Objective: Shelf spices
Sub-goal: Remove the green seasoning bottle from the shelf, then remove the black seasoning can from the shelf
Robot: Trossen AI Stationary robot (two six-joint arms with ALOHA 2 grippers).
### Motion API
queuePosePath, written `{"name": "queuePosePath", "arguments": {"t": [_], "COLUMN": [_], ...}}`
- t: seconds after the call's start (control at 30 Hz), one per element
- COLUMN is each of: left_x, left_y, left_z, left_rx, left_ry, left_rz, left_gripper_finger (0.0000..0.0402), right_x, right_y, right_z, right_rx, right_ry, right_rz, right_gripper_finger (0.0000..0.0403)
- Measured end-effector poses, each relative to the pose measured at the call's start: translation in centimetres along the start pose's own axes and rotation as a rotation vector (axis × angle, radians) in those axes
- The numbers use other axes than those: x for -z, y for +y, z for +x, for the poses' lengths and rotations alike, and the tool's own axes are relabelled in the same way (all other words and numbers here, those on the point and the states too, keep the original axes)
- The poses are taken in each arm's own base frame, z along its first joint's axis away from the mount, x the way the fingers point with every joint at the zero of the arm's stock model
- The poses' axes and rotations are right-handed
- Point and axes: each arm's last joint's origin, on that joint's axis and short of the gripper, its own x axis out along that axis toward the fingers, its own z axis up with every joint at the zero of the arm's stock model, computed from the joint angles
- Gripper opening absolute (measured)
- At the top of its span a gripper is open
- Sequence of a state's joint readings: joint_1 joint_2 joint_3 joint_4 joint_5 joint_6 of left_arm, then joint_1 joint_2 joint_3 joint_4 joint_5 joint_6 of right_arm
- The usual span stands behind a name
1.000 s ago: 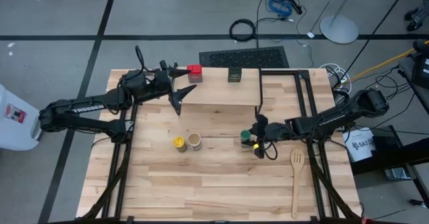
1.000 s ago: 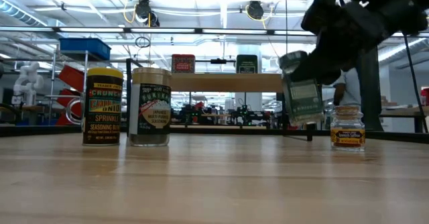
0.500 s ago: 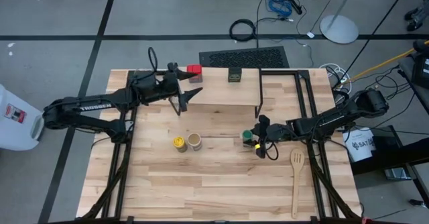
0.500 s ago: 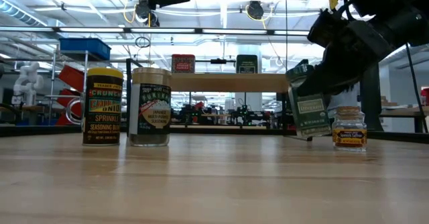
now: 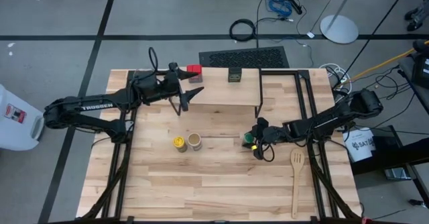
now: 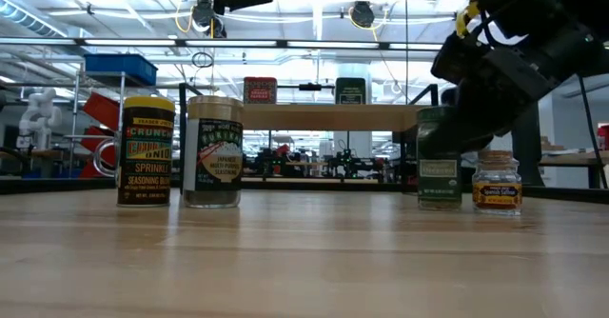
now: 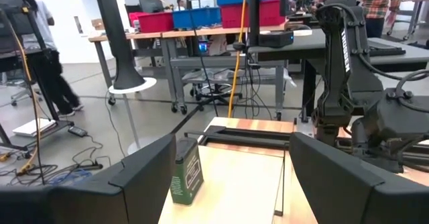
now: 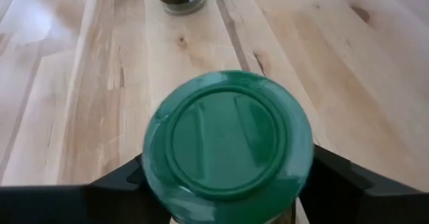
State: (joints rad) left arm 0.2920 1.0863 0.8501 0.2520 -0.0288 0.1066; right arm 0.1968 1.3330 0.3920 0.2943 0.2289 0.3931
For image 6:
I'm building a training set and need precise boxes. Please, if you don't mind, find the black upright tower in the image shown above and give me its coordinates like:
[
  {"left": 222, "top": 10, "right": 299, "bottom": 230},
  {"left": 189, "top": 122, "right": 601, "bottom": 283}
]
[{"left": 511, "top": 99, "right": 546, "bottom": 188}]

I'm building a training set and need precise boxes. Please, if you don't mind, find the blue plastic bin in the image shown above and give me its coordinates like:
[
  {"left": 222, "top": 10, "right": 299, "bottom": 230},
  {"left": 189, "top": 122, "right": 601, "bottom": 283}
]
[{"left": 84, "top": 53, "right": 159, "bottom": 87}]

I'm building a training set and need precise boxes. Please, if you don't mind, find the wooden background workbench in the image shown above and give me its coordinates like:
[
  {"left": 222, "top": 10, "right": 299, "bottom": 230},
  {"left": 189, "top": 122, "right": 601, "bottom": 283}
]
[{"left": 540, "top": 149, "right": 609, "bottom": 189}]

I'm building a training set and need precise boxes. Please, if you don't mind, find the black aluminium rig frame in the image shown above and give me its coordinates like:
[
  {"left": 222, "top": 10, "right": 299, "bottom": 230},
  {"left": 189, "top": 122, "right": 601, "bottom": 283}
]
[{"left": 0, "top": 177, "right": 609, "bottom": 205}]

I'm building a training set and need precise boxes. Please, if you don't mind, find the small cork-lidded saffron glass jar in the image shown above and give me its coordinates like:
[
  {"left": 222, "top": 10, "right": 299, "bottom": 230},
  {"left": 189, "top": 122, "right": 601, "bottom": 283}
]
[{"left": 471, "top": 149, "right": 523, "bottom": 216}]

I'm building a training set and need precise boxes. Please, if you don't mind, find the clear glass measuring cup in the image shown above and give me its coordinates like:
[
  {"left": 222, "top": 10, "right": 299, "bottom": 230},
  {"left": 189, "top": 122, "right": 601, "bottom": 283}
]
[{"left": 92, "top": 136, "right": 119, "bottom": 179}]

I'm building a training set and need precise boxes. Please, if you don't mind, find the yellow-lidded chili onion seasoning jar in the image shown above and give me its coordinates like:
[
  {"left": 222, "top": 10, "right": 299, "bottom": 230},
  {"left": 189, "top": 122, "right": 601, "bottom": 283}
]
[{"left": 116, "top": 95, "right": 176, "bottom": 209}]

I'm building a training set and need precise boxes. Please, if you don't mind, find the red plastic bin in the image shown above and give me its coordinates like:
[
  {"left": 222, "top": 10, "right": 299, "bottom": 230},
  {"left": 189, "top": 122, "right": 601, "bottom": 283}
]
[
  {"left": 81, "top": 92, "right": 120, "bottom": 131},
  {"left": 78, "top": 126, "right": 118, "bottom": 180}
]

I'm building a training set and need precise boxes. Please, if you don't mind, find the thin black hanging cable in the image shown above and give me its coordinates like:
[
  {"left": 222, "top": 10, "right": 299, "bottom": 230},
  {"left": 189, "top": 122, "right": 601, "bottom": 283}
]
[{"left": 578, "top": 74, "right": 609, "bottom": 189}]

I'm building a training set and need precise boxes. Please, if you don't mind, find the green black pepper tin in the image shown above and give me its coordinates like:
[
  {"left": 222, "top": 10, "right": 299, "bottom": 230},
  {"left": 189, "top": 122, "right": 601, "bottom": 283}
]
[{"left": 334, "top": 77, "right": 367, "bottom": 106}]

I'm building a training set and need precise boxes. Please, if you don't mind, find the red smoked paprika tin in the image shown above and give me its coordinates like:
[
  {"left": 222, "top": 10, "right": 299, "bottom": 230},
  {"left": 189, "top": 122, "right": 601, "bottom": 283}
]
[{"left": 243, "top": 76, "right": 279, "bottom": 106}]

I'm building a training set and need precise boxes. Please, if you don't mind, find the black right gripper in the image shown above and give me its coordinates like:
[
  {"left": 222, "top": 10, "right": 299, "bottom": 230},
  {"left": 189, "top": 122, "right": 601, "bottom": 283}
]
[{"left": 419, "top": 34, "right": 556, "bottom": 156}]

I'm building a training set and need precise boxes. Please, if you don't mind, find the silver metal rack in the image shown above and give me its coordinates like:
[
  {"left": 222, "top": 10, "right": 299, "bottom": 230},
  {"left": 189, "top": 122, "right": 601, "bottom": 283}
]
[{"left": 66, "top": 70, "right": 128, "bottom": 181}]

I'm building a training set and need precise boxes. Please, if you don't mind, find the beige-lidded furikake seasoning jar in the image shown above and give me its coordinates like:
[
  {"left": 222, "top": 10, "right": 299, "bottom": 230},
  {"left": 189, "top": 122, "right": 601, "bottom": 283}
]
[{"left": 183, "top": 94, "right": 245, "bottom": 209}]

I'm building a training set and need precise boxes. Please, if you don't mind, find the green-lidded oregano glass jar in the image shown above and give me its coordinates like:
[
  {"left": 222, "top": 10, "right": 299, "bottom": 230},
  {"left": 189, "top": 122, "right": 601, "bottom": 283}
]
[{"left": 417, "top": 106, "right": 463, "bottom": 211}]

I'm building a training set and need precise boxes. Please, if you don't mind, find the black background bracket frame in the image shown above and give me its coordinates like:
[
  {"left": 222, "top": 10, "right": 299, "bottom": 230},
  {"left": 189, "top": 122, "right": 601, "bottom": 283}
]
[{"left": 277, "top": 83, "right": 336, "bottom": 92}]

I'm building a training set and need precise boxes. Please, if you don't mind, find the black ceiling cable reel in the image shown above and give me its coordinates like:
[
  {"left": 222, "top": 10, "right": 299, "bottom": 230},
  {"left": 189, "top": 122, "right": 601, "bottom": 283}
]
[
  {"left": 191, "top": 0, "right": 227, "bottom": 39},
  {"left": 348, "top": 1, "right": 377, "bottom": 30}
]

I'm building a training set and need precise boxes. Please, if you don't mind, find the wooden shelf with black legs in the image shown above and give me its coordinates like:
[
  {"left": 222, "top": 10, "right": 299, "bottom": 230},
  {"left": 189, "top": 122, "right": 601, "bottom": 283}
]
[{"left": 177, "top": 83, "right": 442, "bottom": 195}]

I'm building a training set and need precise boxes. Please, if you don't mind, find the black background robot station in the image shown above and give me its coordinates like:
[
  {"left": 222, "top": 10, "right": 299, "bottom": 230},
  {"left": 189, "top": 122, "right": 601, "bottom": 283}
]
[
  {"left": 332, "top": 149, "right": 365, "bottom": 180},
  {"left": 254, "top": 146, "right": 292, "bottom": 179}
]

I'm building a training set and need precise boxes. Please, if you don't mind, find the yellow strap on right gripper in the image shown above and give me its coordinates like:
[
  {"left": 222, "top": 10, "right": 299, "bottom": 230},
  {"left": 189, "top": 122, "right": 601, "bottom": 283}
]
[{"left": 455, "top": 1, "right": 481, "bottom": 39}]

